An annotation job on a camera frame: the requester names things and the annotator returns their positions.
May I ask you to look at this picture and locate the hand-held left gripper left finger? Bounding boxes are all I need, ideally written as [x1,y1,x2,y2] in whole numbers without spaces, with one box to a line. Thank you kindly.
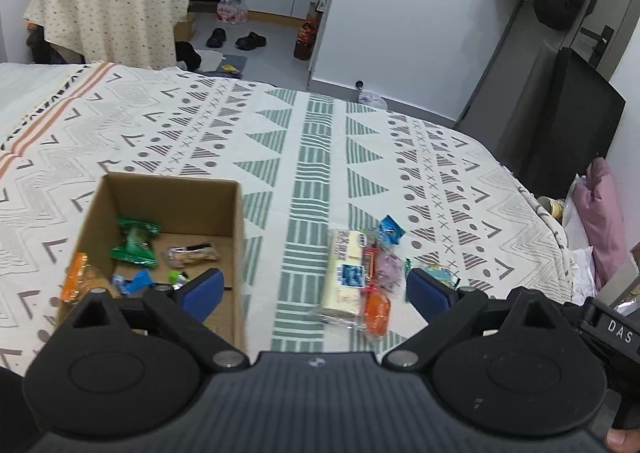
[62,268,250,373]

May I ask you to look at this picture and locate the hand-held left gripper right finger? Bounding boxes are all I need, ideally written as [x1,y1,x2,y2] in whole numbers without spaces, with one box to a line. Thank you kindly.
[382,268,568,371]

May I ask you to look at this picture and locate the teal cracker packet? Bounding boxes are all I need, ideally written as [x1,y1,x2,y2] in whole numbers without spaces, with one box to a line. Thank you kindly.
[404,257,460,289]

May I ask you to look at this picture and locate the brown pastry packet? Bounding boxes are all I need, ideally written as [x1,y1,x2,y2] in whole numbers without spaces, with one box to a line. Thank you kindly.
[166,242,221,268]

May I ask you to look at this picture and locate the purple white snack packet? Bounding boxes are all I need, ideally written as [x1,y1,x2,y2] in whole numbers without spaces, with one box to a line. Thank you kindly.
[375,250,407,295]

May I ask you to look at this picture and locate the red snack packet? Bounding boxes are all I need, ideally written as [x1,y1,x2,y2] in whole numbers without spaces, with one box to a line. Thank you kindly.
[361,242,392,338]

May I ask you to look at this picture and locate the small blue snack packet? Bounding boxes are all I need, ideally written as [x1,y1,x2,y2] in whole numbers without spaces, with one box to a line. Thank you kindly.
[375,214,407,247]

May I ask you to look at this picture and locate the green snack packet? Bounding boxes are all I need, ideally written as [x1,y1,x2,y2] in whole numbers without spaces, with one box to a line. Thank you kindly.
[110,216,162,267]

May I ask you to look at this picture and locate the long white snack packet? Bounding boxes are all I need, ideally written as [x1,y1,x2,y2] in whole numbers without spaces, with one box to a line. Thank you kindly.
[311,228,375,330]

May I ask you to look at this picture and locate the brown cardboard box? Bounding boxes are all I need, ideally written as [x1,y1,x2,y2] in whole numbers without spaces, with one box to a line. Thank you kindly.
[56,172,249,354]

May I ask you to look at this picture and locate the orange biscuit packet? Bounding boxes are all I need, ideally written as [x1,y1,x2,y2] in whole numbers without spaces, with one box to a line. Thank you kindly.
[60,252,112,305]

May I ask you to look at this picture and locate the person's right hand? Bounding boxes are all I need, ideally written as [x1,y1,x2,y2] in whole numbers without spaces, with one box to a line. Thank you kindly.
[606,429,640,453]

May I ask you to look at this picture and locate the white side table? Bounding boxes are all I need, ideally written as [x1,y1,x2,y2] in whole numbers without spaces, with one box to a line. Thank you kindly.
[597,242,640,316]

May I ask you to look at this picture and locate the pink pillow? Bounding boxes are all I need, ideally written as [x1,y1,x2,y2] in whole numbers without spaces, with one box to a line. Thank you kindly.
[572,158,628,291]

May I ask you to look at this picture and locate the printed blanket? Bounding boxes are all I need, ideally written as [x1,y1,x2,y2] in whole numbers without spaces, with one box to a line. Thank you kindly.
[0,62,573,379]

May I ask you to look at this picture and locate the white rag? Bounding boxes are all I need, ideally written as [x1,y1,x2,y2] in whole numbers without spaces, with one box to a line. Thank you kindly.
[357,89,388,109]

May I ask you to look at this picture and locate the grey flat board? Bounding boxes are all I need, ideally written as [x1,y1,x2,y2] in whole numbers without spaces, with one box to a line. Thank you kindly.
[455,40,561,134]

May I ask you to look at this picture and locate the black flat panel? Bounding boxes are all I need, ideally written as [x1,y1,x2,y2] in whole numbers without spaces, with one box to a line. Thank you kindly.
[515,47,627,199]

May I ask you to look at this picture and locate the grey floor mat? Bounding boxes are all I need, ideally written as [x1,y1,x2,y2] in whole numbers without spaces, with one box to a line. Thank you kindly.
[216,54,248,76]

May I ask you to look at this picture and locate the black cloth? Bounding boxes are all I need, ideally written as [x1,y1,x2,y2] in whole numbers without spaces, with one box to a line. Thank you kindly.
[176,40,202,70]

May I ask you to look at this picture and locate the small cardboard carton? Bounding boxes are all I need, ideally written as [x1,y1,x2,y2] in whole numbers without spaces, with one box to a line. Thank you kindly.
[174,12,197,41]

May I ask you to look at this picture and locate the dark sauce bottle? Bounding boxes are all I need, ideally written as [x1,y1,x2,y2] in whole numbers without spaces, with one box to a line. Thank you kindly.
[293,3,321,61]

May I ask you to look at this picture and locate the pack of water bottles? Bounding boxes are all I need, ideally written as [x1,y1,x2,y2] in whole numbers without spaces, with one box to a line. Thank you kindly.
[216,0,249,25]

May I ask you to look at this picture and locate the pile of dark clothes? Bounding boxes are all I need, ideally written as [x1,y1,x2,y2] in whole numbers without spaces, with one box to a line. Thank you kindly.
[25,22,66,65]

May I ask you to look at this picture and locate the table with dotted tablecloth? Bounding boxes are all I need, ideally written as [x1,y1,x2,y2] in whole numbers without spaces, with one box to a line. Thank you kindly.
[24,0,193,70]

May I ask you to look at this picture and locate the black door handle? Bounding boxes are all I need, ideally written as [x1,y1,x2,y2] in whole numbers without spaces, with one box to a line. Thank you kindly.
[587,24,615,68]

